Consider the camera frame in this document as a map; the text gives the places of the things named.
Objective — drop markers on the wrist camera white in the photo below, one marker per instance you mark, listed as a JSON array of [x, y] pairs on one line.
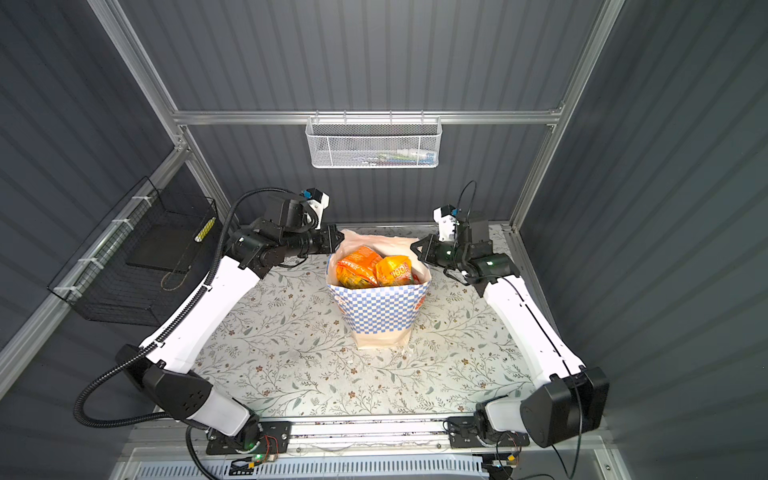
[[318, 201], [446, 219]]

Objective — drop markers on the blue checkered paper bag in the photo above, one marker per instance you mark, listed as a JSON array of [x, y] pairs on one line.
[[379, 317]]

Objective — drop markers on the aluminium front rail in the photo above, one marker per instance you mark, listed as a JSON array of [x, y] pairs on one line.
[[366, 436]]

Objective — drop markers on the black wire basket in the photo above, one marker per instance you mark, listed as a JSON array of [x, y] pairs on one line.
[[145, 262]]

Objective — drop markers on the orange chip bag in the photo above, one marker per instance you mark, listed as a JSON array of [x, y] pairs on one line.
[[358, 269]]

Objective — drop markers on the yellow marker in black basket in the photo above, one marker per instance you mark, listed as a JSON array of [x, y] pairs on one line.
[[205, 230]]

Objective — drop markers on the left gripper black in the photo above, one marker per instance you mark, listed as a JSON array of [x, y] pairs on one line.
[[329, 243]]

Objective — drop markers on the markers in white basket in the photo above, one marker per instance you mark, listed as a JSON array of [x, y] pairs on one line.
[[399, 158]]

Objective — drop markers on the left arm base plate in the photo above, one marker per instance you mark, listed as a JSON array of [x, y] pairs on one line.
[[255, 438]]

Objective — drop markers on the white wire mesh basket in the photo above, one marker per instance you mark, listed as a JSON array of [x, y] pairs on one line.
[[333, 144]]

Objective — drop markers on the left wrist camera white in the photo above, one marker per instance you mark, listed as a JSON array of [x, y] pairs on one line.
[[318, 201]]

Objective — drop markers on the yellow gummy bag back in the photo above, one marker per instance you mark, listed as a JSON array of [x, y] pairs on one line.
[[394, 271]]

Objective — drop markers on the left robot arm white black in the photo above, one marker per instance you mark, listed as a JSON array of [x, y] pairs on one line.
[[164, 362]]

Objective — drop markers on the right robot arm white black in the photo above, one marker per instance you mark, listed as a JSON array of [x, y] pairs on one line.
[[569, 398]]

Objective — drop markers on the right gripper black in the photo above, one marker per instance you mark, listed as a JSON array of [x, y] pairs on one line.
[[427, 255]]

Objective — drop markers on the white vent grille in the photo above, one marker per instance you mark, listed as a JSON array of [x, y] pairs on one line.
[[385, 467]]

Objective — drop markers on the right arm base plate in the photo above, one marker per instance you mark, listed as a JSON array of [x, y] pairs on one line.
[[465, 432]]

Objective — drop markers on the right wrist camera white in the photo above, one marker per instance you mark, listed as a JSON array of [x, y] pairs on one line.
[[446, 219]]

